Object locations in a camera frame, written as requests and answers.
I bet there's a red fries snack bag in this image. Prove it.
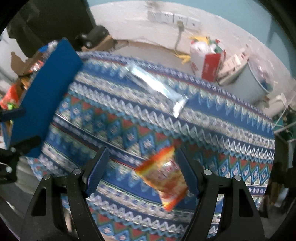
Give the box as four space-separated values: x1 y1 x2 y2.
135 146 188 211

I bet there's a silver foil snack pack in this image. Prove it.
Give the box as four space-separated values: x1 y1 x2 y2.
122 63 188 118

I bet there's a red noodle packet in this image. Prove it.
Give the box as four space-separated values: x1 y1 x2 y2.
1 83 23 110

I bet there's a blue cardboard box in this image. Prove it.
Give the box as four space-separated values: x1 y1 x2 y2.
1 38 83 149

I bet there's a white kettle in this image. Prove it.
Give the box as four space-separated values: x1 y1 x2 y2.
264 93 288 118

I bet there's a patterned blue tablecloth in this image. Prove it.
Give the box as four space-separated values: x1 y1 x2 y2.
28 52 275 240

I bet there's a light blue trash bin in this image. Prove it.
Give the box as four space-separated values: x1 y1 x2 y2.
225 58 273 104

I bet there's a white wooden crate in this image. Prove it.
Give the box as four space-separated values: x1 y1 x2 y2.
216 48 249 86

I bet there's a red white paper bag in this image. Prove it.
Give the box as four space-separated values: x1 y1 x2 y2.
190 36 226 82

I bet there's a black camera on box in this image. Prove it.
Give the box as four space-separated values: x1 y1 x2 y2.
75 25 109 49

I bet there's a white wall socket strip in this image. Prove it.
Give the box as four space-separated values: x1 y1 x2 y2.
147 10 201 31

